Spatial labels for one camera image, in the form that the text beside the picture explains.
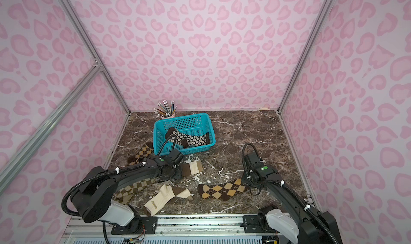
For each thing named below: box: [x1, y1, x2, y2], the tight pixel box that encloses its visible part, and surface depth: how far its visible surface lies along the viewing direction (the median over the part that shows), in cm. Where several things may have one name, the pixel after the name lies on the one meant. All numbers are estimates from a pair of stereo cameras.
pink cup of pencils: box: [153, 99, 178, 120], surface depth 108 cm
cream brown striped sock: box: [181, 159, 204, 177], surface depth 93 cm
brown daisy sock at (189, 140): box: [179, 132, 210, 149], surface depth 103 cm
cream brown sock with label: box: [143, 184, 194, 217], surface depth 83 cm
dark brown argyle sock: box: [197, 178, 250, 202], surface depth 85 cm
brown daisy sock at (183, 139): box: [165, 126, 202, 149], surface depth 105 cm
